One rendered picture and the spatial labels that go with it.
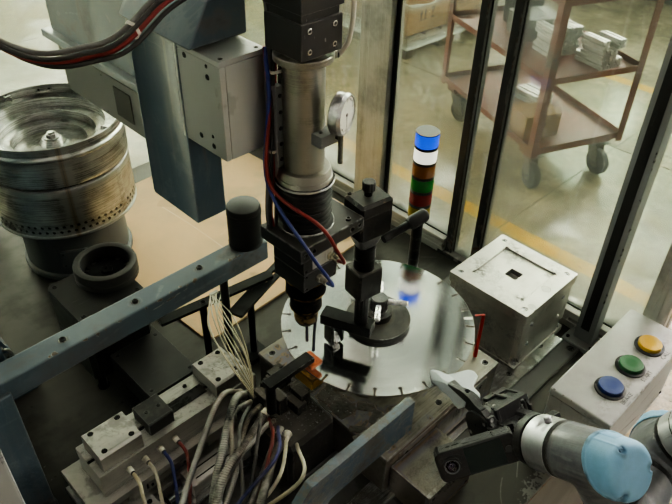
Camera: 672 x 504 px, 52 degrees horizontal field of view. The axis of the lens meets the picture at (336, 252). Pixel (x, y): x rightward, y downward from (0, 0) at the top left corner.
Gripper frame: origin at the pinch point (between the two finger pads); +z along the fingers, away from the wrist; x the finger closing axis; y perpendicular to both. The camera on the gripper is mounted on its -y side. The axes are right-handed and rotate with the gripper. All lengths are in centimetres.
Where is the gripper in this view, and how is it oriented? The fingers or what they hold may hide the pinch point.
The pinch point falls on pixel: (438, 416)
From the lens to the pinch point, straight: 115.0
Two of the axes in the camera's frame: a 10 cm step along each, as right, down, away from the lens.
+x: -2.9, -9.5, -1.5
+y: 8.4, -3.3, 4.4
